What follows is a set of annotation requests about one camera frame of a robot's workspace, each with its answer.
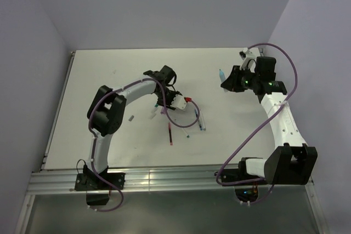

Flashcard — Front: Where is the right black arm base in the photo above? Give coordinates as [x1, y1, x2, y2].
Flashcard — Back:
[220, 168, 262, 206]

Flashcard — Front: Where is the white light blue pen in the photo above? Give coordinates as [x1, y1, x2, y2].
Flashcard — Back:
[200, 110, 206, 131]

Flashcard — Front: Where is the white teal marker pen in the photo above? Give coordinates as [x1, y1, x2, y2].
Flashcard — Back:
[181, 128, 190, 138]

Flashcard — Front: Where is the aluminium frame rail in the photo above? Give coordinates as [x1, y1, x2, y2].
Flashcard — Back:
[27, 167, 315, 195]

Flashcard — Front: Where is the purple highlighter cap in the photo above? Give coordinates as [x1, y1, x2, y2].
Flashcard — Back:
[160, 108, 167, 115]

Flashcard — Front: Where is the red gel pen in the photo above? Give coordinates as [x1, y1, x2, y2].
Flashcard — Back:
[168, 122, 173, 146]

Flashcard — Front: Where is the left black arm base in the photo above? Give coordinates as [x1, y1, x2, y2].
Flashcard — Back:
[74, 173, 125, 207]

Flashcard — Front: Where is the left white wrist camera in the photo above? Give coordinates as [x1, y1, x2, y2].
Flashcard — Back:
[171, 94, 192, 111]

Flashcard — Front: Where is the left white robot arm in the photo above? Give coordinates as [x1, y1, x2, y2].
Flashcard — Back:
[83, 65, 181, 190]

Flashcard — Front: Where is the light blue highlighter pen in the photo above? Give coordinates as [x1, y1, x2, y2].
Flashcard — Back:
[219, 69, 228, 93]

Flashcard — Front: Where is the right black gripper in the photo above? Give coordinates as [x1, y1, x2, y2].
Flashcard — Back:
[221, 66, 260, 93]

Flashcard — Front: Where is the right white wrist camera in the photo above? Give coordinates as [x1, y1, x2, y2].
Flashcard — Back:
[239, 48, 256, 70]

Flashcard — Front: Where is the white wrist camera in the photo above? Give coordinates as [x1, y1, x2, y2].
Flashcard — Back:
[239, 48, 256, 70]
[171, 94, 192, 111]

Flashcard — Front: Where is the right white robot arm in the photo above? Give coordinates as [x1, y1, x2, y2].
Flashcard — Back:
[216, 56, 318, 186]

